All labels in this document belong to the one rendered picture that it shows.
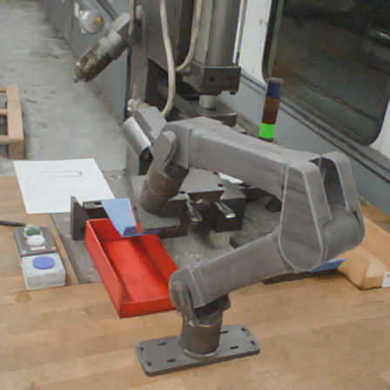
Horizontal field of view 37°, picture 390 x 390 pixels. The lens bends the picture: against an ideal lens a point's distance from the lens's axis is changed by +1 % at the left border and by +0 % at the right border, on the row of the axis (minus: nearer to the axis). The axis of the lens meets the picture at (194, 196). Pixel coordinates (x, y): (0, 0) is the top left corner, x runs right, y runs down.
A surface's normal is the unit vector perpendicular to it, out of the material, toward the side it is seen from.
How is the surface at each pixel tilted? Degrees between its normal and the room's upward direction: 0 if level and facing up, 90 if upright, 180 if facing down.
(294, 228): 90
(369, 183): 90
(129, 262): 0
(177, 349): 0
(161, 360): 0
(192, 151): 93
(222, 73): 90
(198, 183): 30
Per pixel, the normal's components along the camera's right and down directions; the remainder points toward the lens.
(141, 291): 0.11, -0.90
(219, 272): -0.70, 0.15
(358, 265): -0.91, 0.07
